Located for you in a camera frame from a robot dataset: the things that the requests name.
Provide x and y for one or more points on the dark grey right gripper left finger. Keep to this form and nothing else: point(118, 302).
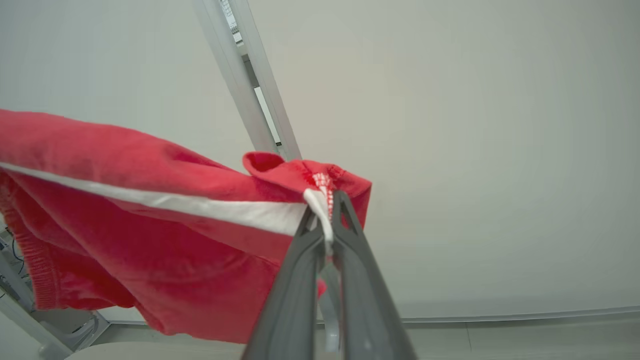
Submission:
point(290, 310)

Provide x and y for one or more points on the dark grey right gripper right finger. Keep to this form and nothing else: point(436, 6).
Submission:
point(370, 320)

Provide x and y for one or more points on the red basketball jersey garment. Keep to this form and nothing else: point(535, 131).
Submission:
point(150, 250)

